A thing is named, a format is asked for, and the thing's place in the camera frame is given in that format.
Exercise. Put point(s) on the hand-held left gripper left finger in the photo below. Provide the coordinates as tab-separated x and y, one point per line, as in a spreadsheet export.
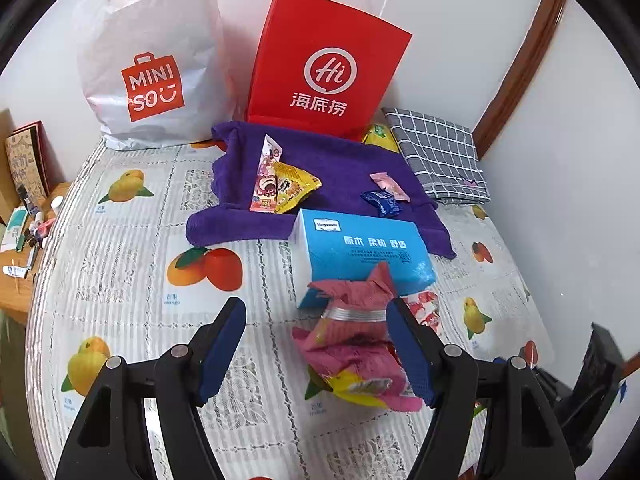
225	345

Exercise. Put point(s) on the small white jar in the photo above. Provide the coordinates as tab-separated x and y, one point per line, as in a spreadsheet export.
55	203

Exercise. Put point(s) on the red paper carrier bag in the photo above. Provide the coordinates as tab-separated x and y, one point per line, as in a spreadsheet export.
325	35

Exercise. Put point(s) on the grey checked folded cloth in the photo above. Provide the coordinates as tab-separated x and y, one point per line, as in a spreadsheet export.
435	150

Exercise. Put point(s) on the brown patterned book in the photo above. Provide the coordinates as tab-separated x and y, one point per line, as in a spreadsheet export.
25	160

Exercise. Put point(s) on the small blue candy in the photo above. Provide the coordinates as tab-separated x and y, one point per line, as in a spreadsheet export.
382	203

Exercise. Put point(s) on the fruit print tablecloth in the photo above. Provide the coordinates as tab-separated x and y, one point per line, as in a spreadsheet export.
125	285

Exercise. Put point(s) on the purple towel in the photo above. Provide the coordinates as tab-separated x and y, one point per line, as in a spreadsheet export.
340	195

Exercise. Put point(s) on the brown wooden door frame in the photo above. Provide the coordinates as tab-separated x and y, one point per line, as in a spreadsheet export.
525	60

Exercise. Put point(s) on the blue tissue pack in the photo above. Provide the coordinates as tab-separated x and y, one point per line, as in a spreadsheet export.
360	245

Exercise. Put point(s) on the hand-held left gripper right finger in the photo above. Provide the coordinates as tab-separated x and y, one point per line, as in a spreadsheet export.
407	345

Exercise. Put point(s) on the white plastic shopping bag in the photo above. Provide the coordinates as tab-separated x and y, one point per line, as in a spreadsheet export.
150	35

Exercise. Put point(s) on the small pale pink candy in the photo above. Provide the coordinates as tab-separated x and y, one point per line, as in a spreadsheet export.
390	184

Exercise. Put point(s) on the yellow triangular snack packet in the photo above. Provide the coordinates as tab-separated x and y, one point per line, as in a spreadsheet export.
295	185

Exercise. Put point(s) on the pink silver-banded snack packet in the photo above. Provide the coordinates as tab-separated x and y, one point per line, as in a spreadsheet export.
355	295

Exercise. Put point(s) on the white strawberry print snack packet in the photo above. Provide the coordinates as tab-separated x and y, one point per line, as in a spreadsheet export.
425	310

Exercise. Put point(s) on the yellow green snack packet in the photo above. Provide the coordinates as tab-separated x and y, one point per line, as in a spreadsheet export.
377	136

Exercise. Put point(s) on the white tube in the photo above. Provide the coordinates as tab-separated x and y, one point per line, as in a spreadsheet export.
14	271

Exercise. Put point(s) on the wooden nightstand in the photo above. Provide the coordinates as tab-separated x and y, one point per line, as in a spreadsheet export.
15	300

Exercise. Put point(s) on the pink barcode snack packet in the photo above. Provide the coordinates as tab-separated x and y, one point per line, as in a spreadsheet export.
360	365

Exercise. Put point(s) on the teal white box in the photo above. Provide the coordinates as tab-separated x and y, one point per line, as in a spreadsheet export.
12	230

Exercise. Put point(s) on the long pink cartoon snack packet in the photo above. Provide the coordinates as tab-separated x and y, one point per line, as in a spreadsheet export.
265	180

